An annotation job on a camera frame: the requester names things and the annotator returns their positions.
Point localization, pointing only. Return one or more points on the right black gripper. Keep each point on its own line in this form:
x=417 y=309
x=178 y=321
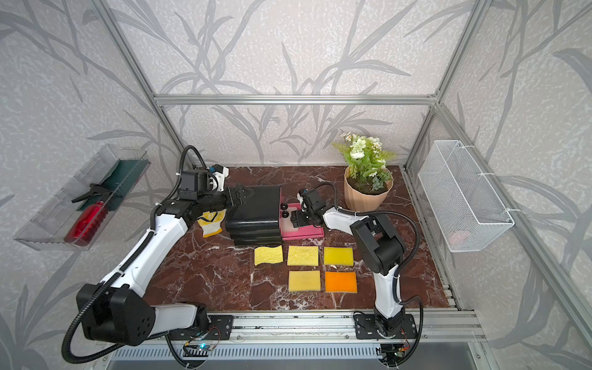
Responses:
x=296 y=218

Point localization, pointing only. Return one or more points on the pale yellow foam sponge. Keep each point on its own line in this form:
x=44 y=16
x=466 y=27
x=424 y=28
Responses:
x=304 y=281

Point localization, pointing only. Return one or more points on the wavy yellow cloth sponge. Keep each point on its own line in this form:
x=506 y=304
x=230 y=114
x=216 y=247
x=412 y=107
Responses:
x=268 y=255

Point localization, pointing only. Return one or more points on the clear plastic wall tray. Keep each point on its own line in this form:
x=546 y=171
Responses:
x=74 y=218

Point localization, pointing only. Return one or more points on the pale pink foam sponge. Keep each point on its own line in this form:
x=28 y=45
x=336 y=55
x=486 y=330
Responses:
x=295 y=225

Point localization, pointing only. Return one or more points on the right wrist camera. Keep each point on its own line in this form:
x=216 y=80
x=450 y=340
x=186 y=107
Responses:
x=301 y=195

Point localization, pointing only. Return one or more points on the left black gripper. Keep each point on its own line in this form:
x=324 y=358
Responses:
x=237 y=199

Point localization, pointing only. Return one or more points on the green artificial plant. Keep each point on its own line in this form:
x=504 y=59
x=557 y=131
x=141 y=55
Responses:
x=367 y=163

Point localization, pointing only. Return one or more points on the yellow work glove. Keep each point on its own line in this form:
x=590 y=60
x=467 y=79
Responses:
x=210 y=222

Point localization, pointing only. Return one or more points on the pink bottom drawer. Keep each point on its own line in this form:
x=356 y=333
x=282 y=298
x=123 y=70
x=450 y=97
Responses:
x=287 y=209

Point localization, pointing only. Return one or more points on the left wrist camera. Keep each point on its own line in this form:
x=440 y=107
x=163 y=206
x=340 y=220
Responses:
x=218 y=176

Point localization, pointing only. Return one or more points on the pink object in basket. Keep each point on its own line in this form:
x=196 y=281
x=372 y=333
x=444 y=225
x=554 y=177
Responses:
x=458 y=238

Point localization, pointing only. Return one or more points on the yellow cellulose sponge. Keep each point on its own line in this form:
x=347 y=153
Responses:
x=303 y=256

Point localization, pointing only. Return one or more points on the dark green cloth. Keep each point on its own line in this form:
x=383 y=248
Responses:
x=121 y=178

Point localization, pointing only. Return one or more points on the black drawer unit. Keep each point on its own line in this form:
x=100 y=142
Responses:
x=257 y=221

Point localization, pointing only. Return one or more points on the red black pruning shears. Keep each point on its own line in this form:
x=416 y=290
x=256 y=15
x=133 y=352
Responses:
x=93 y=215

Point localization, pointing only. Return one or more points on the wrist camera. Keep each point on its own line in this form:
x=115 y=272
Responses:
x=301 y=195
x=218 y=176

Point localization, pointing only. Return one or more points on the white wire mesh basket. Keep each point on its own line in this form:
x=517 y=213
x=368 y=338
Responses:
x=462 y=197

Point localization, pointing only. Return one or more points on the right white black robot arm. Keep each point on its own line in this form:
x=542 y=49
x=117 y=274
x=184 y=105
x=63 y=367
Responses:
x=376 y=238

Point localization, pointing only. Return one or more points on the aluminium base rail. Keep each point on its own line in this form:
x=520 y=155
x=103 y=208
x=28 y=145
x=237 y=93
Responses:
x=340 y=326

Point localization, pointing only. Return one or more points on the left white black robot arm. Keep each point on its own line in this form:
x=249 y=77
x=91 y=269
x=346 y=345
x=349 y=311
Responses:
x=114 y=310

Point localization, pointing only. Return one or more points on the beige plant pot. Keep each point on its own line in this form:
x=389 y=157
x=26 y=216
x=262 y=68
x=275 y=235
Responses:
x=360 y=202

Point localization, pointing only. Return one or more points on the bright yellow foam sponge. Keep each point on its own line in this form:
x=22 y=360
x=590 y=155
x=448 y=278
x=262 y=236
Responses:
x=339 y=256

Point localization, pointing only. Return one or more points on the orange foam sponge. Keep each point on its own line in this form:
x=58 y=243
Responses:
x=341 y=282

